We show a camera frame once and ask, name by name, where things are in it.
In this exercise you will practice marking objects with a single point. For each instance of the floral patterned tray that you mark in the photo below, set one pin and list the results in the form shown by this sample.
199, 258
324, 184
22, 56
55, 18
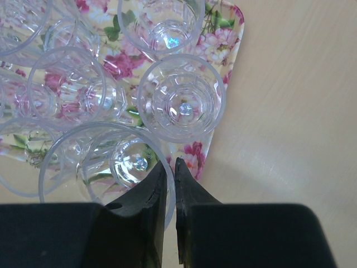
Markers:
219, 42

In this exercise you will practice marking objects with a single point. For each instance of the small clear glass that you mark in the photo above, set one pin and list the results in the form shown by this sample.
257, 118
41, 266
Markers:
67, 87

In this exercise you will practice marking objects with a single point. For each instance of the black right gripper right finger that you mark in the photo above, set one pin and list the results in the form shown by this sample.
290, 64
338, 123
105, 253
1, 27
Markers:
213, 234

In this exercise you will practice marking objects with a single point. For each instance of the clear faceted glass tumbler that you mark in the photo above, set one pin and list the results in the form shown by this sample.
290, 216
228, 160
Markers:
161, 28

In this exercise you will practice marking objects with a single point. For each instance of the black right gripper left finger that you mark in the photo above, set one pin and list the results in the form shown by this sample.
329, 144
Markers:
127, 232

